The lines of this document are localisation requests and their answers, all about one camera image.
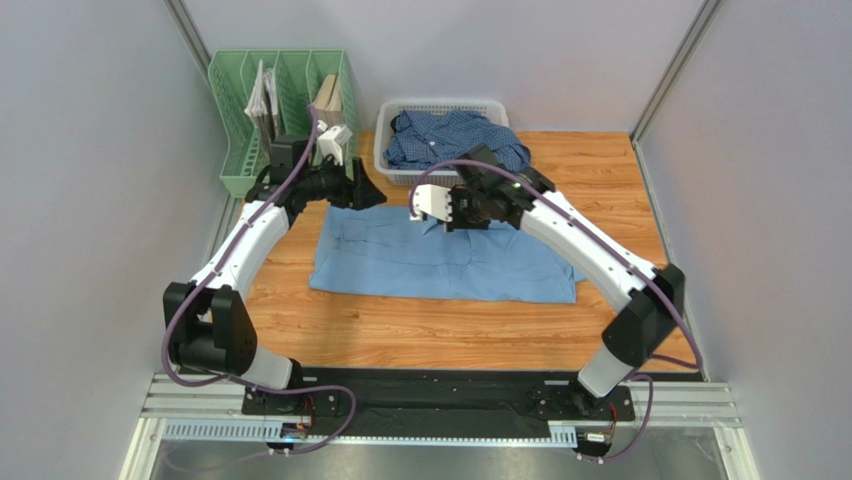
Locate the dark blue checkered shirt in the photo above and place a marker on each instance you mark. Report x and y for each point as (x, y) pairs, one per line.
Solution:
(420, 140)

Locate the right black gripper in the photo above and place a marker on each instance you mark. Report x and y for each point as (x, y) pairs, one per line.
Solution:
(456, 208)

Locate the white plastic basket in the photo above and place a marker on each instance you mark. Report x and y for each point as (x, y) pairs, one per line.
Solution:
(493, 110)

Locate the green file organizer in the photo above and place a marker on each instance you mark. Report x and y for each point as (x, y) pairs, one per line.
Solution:
(299, 75)

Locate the light blue long sleeve shirt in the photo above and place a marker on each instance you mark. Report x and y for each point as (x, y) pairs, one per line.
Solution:
(381, 252)

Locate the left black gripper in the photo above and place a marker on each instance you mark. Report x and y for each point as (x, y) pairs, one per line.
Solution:
(358, 194)

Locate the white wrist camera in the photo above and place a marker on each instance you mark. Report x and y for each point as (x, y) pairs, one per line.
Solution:
(332, 141)
(431, 201)

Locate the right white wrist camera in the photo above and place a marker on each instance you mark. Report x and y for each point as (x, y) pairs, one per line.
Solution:
(431, 201)

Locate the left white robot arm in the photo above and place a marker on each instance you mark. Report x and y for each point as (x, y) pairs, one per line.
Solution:
(208, 327)

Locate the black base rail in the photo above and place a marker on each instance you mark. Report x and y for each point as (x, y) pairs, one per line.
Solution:
(427, 407)

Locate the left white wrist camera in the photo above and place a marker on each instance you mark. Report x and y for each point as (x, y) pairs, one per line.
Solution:
(332, 141)

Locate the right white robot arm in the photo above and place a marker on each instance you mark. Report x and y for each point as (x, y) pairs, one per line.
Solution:
(648, 300)

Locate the beige books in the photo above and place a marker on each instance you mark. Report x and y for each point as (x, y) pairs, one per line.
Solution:
(328, 102)

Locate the grey magazines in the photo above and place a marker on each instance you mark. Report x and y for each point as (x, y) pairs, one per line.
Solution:
(264, 106)

